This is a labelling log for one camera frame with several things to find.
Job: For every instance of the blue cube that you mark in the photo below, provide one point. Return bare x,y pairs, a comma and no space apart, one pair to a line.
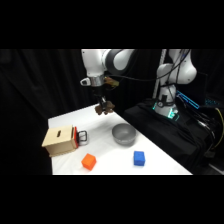
139,158

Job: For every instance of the red plate on box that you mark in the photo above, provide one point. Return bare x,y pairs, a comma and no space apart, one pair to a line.
76,136

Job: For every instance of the green base light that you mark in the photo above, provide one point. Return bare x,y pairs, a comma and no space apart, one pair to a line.
172,114

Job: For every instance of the black curtain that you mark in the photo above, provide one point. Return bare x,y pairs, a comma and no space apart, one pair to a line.
30,100

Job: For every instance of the wooden box with slot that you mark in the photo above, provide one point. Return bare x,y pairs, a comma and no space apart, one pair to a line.
60,140

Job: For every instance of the blue lit controller device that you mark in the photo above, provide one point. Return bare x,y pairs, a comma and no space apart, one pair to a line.
188,99

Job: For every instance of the orange cube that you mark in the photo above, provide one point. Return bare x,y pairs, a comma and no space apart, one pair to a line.
88,161

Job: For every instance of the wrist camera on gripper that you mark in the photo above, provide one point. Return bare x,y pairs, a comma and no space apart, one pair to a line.
111,82

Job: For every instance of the brown toy deer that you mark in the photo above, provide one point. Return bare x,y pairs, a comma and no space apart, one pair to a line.
108,108

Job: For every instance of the black robot stand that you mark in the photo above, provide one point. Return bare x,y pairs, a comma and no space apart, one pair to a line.
166,136

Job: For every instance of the grey bowl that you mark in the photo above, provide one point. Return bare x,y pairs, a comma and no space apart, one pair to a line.
124,134

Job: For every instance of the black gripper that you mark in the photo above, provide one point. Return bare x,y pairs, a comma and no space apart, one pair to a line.
100,91

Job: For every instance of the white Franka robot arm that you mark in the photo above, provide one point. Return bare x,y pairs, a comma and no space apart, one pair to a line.
95,65

